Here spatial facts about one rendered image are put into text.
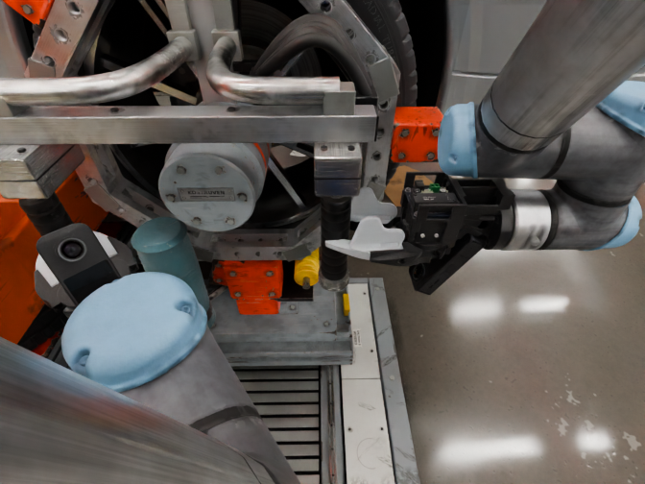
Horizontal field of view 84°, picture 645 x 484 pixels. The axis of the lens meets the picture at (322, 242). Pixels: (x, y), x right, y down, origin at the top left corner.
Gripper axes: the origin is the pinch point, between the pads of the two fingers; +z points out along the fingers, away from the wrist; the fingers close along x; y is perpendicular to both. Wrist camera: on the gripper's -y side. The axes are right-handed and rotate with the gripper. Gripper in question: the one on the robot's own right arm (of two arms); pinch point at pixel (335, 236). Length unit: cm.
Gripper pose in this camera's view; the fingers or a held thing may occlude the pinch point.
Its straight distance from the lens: 45.1
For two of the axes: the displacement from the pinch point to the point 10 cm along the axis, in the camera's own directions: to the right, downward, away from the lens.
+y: 0.0, -7.4, -6.7
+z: -10.0, 0.2, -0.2
